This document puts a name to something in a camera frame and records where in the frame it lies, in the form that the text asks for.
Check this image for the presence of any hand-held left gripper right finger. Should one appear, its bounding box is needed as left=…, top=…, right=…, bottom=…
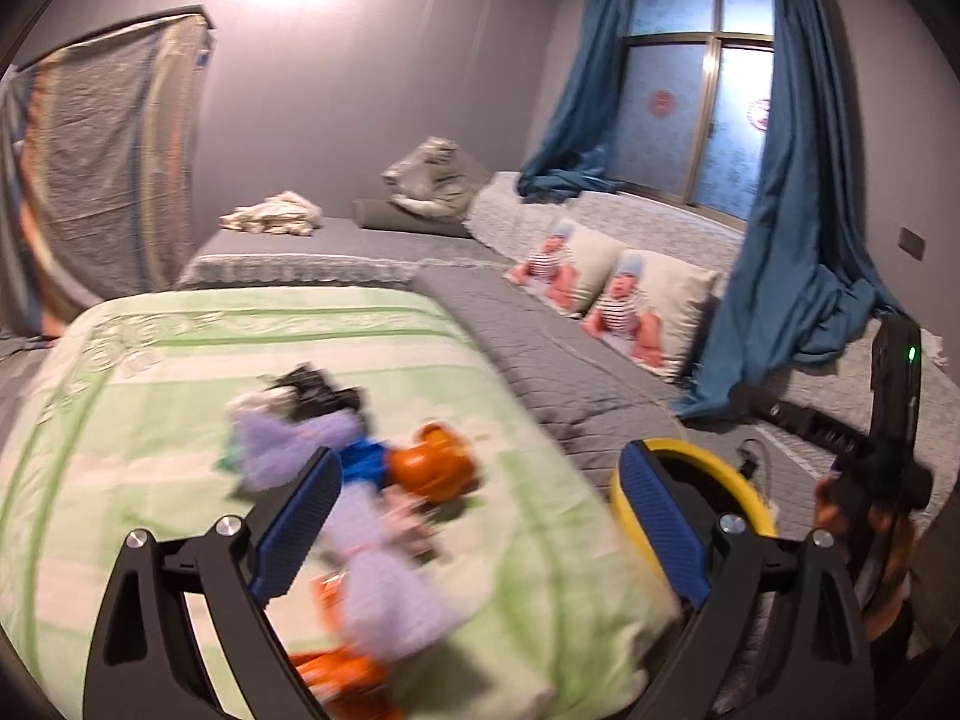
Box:
left=621, top=439, right=878, bottom=720

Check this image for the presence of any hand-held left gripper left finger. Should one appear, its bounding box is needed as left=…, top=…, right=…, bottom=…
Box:
left=82, top=446, right=346, bottom=720

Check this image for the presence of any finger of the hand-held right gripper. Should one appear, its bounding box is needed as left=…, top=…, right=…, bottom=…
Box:
left=731, top=381, right=875, bottom=460

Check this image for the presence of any yellow bin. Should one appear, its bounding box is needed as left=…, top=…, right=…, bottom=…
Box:
left=609, top=439, right=777, bottom=616

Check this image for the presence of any purple plastic wrapper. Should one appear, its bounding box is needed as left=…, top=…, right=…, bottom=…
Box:
left=321, top=493, right=467, bottom=655
left=227, top=396, right=391, bottom=490

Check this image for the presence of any black wrapper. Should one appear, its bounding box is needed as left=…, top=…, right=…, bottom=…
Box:
left=262, top=364, right=368, bottom=422

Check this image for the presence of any orange wrapper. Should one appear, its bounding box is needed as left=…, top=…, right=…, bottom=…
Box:
left=386, top=424, right=482, bottom=505

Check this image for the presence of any orange snack packet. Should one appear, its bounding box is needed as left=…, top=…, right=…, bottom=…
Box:
left=289, top=643, right=407, bottom=720

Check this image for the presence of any person's right hand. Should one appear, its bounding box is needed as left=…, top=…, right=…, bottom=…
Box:
left=816, top=476, right=920, bottom=638

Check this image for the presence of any blue curtain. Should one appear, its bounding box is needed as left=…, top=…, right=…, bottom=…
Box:
left=517, top=0, right=640, bottom=200
left=670, top=0, right=902, bottom=422

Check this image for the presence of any green patterned quilt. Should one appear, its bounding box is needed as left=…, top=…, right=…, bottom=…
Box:
left=0, top=286, right=685, bottom=720

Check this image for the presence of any baby print pillow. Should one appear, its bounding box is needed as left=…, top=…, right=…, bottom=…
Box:
left=506, top=219, right=628, bottom=318
left=582, top=247, right=725, bottom=380

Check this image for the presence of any grey quilted bedspread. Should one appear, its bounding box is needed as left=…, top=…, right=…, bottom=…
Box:
left=409, top=264, right=758, bottom=482

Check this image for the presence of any light grey textured cover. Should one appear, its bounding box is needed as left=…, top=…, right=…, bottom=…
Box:
left=463, top=171, right=960, bottom=481

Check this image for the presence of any grey bed sheet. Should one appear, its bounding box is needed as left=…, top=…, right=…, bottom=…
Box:
left=178, top=214, right=482, bottom=292

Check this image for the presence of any white crumpled cloth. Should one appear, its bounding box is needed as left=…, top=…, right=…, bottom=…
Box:
left=219, top=191, right=326, bottom=236

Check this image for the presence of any grey bolster pillow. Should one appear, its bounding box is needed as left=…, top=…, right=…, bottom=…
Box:
left=352, top=199, right=473, bottom=239

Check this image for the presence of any frosted glass window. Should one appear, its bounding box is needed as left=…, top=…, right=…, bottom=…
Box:
left=609, top=0, right=778, bottom=223

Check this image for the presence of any white tiger plush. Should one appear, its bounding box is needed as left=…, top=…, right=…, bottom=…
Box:
left=381, top=136, right=482, bottom=217

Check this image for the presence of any striped hanging cloth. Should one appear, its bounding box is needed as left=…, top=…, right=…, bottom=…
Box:
left=0, top=6, right=220, bottom=340

